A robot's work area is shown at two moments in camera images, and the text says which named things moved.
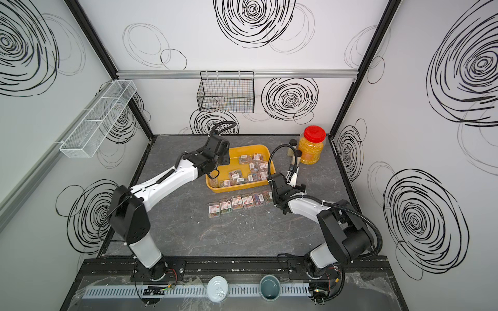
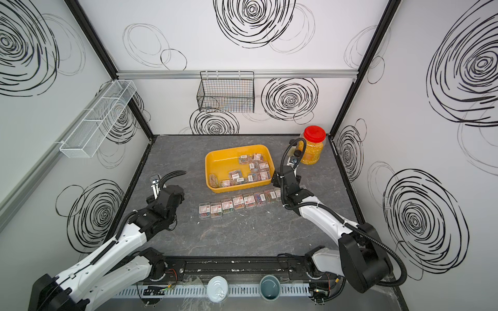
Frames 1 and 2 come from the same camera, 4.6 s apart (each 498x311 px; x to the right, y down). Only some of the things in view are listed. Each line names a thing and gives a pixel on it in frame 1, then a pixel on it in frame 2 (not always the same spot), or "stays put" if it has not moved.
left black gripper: x=226 y=157 -> x=155 y=203
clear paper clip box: x=237 y=203 stays put
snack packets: x=248 y=201 stays put
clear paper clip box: x=225 y=206 stays put
